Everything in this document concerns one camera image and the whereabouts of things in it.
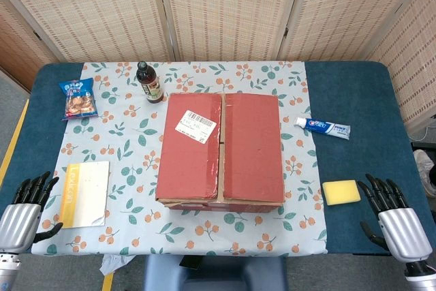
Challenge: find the grey white sneaker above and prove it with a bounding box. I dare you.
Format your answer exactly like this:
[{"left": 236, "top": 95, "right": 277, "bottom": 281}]
[{"left": 413, "top": 149, "right": 436, "bottom": 198}]

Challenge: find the blue white toothpaste tube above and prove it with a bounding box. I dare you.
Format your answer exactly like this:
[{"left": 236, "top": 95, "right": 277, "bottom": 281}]
[{"left": 294, "top": 116, "right": 352, "bottom": 141}]

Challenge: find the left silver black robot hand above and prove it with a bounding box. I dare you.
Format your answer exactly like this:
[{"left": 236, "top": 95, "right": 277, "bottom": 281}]
[{"left": 0, "top": 170, "right": 65, "bottom": 254}]

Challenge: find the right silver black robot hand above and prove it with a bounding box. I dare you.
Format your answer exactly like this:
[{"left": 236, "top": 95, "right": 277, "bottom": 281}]
[{"left": 356, "top": 173, "right": 433, "bottom": 266}]

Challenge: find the floral print tablecloth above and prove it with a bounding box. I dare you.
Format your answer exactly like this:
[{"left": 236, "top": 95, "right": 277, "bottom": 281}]
[{"left": 30, "top": 61, "right": 328, "bottom": 257}]

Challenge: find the yellow sponge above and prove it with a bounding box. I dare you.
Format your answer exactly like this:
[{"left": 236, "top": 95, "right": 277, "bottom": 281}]
[{"left": 322, "top": 179, "right": 362, "bottom": 206}]

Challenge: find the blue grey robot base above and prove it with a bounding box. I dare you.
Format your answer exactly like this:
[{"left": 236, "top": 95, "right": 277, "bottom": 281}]
[{"left": 142, "top": 255, "right": 289, "bottom": 291}]

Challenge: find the red cardboard box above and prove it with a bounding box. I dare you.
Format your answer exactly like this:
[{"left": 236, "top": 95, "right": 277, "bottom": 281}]
[{"left": 155, "top": 92, "right": 286, "bottom": 212}]

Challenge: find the yellow white book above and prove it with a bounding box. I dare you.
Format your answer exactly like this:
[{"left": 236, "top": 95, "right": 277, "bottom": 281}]
[{"left": 57, "top": 160, "right": 112, "bottom": 230}]

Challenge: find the dark sauce bottle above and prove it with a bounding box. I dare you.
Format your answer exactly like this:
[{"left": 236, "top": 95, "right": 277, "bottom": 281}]
[{"left": 136, "top": 61, "right": 164, "bottom": 104}]

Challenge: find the woven folding screen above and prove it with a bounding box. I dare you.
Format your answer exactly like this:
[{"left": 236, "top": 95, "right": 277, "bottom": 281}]
[{"left": 0, "top": 0, "right": 436, "bottom": 132}]

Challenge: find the blue snack bag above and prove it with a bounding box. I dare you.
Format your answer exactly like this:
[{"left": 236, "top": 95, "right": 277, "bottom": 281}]
[{"left": 57, "top": 78, "right": 99, "bottom": 121}]

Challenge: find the white floor cable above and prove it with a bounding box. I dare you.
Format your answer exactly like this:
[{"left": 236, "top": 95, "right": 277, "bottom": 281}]
[{"left": 408, "top": 126, "right": 431, "bottom": 142}]

